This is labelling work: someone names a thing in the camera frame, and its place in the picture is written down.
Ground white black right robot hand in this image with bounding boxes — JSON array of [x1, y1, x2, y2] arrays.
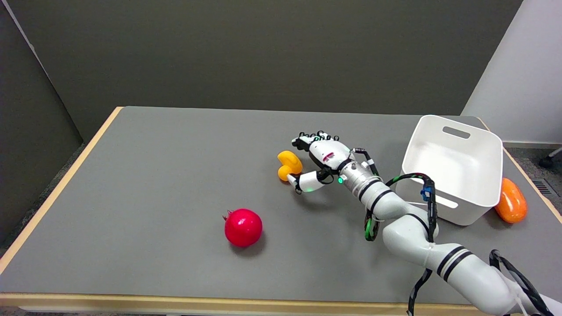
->
[[287, 131, 357, 194]]

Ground black chair caster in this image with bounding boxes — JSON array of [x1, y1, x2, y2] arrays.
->
[[539, 147, 562, 169]]

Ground black cable loop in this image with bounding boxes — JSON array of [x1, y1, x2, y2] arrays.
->
[[489, 249, 555, 316]]

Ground yellow rubber duck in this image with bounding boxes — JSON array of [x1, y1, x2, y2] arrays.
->
[[277, 151, 303, 182]]

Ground orange bell pepper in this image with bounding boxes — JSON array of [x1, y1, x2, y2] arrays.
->
[[495, 177, 528, 224]]

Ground red pomegranate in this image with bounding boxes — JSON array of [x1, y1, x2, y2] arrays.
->
[[223, 208, 263, 248]]

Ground floor vent grille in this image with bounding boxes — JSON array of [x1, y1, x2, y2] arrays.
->
[[533, 179, 555, 196]]

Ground white plastic bin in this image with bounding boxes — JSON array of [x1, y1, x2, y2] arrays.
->
[[395, 115, 504, 226]]

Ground black green braided cable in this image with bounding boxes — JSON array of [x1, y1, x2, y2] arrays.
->
[[364, 172, 439, 316]]

